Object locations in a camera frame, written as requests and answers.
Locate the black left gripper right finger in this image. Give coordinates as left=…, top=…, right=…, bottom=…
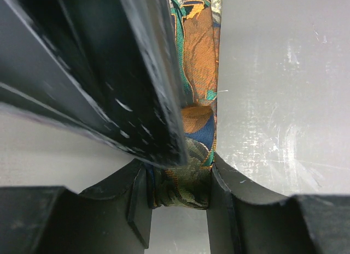
left=206, top=156, right=349, bottom=253

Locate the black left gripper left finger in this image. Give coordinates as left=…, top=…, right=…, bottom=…
left=1, top=160, right=152, bottom=253

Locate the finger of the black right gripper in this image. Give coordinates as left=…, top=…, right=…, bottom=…
left=1, top=0, right=188, bottom=168

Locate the orange blue leaf-pattern tie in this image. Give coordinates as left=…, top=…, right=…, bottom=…
left=147, top=0, right=222, bottom=210

